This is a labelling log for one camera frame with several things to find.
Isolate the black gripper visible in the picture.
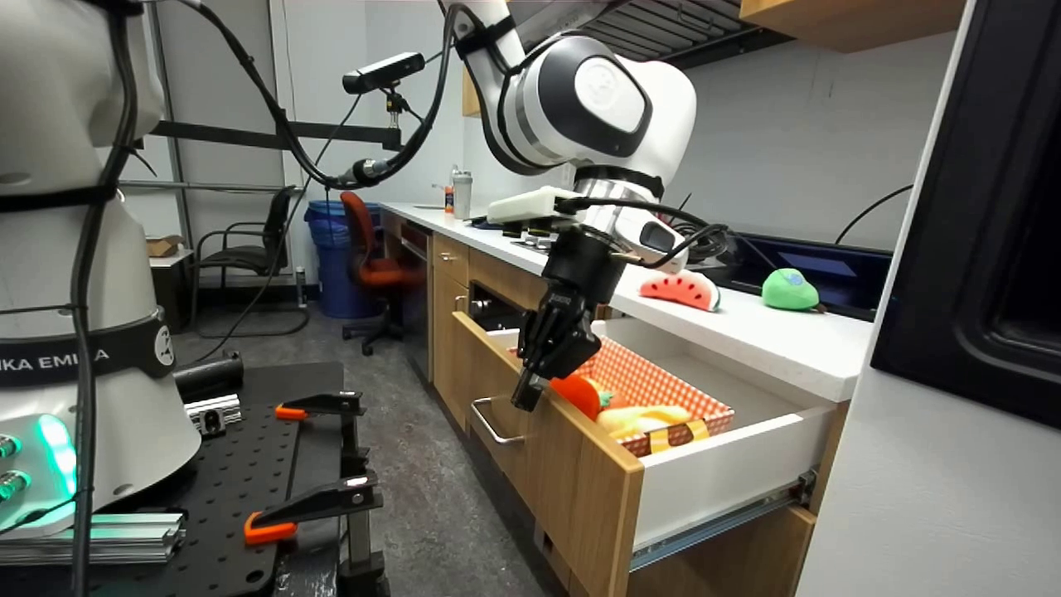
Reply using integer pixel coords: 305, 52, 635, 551
510, 227, 635, 410

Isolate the wooden drawer with metal handle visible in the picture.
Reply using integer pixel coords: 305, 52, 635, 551
444, 308, 840, 597

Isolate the plush watermelon slice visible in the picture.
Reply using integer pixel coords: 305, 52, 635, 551
638, 267, 723, 315

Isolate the green plush pear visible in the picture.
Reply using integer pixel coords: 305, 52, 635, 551
755, 265, 825, 315

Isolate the red plush tomato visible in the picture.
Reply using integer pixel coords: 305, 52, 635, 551
549, 370, 622, 424

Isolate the orange checkered fabric basket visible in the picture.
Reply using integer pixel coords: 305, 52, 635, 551
573, 331, 741, 461

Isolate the yellow plush banana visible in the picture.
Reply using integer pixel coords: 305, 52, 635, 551
594, 401, 713, 457

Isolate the narrow wooden cabinet door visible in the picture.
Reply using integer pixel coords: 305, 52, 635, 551
426, 233, 479, 436

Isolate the black cooktop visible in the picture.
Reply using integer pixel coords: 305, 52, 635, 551
507, 222, 572, 255

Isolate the clear bottle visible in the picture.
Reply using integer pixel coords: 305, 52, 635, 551
449, 167, 479, 226

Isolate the red office chair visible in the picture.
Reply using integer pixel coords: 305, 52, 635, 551
338, 188, 431, 357

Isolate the blue trash bin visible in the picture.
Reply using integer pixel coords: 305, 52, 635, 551
302, 198, 377, 326

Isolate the orange black bar clamp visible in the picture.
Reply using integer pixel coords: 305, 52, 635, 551
273, 388, 373, 482
244, 474, 392, 597

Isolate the wooden lower cabinet front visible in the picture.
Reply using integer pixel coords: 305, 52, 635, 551
535, 501, 822, 597

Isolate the wooden cabinet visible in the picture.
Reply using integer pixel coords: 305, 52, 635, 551
535, 501, 822, 597
736, 0, 973, 56

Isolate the black office chair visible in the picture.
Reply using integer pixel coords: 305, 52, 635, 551
197, 183, 314, 341

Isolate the small white device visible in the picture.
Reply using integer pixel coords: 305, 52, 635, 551
178, 392, 245, 442

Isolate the black power box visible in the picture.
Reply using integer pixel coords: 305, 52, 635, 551
172, 356, 249, 405

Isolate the black perforated breadboard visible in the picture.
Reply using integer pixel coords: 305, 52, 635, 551
0, 410, 312, 597

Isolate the black horizontal bar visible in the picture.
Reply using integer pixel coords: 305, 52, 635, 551
109, 112, 404, 153

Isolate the wooden upper cabinet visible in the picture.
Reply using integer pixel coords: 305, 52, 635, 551
736, 0, 973, 56

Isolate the aluminium extrusion bar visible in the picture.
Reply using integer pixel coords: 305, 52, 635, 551
0, 512, 189, 570

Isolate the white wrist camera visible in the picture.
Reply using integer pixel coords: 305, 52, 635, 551
481, 183, 581, 233

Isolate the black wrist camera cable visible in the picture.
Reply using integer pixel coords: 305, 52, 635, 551
550, 191, 744, 271

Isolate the black hanging cable bundle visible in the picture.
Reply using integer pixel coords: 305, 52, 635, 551
178, 0, 457, 191

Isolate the black camera on stand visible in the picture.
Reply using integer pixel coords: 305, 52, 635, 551
338, 51, 429, 143

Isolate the thin black wall cable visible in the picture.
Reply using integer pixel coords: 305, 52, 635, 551
834, 183, 917, 248

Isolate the dark wire shelf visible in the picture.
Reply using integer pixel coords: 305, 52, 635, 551
616, 0, 793, 74

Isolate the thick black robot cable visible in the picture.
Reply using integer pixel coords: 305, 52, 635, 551
63, 0, 156, 597

